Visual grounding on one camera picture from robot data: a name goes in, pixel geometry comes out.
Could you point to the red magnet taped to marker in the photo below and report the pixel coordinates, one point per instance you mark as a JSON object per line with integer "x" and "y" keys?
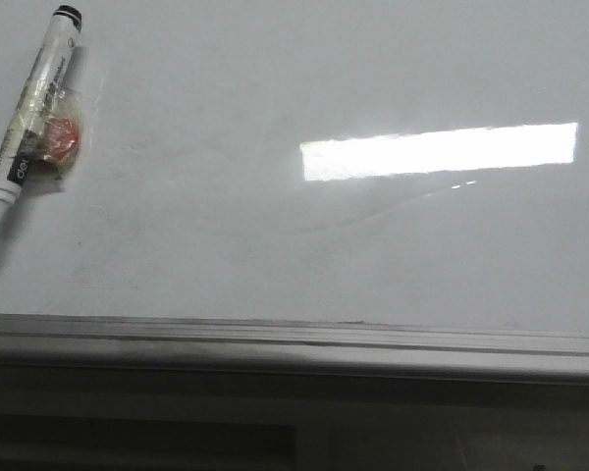
{"x": 60, "y": 147}

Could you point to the white black whiteboard marker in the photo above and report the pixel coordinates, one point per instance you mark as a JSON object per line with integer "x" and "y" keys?
{"x": 23, "y": 140}

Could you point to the white whiteboard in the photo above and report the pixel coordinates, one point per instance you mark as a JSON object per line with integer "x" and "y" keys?
{"x": 412, "y": 163}

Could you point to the grey aluminium whiteboard frame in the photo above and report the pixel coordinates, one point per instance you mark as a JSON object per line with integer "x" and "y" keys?
{"x": 337, "y": 349}

